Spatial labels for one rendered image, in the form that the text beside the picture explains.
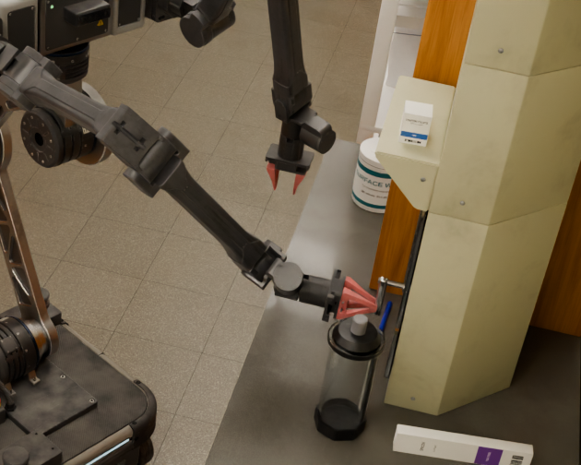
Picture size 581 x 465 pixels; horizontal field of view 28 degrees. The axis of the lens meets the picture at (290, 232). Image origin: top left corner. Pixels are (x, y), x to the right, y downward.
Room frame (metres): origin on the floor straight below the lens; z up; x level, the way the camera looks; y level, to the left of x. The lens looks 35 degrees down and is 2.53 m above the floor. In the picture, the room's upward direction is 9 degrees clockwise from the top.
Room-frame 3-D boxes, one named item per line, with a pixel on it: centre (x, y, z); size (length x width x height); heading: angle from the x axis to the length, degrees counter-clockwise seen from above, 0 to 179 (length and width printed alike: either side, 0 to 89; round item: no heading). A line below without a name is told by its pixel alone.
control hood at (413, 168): (1.92, -0.20, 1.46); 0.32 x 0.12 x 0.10; 173
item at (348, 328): (1.68, -0.15, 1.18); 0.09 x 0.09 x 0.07
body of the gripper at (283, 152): (2.25, 0.03, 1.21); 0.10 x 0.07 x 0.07; 83
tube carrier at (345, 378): (1.68, -0.15, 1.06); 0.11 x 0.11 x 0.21
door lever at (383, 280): (1.81, -0.21, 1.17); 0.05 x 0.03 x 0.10; 83
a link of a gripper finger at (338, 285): (1.82, -0.14, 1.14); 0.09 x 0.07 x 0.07; 84
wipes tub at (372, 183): (2.51, -0.20, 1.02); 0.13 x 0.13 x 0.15
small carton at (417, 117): (1.84, -0.19, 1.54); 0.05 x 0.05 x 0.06; 88
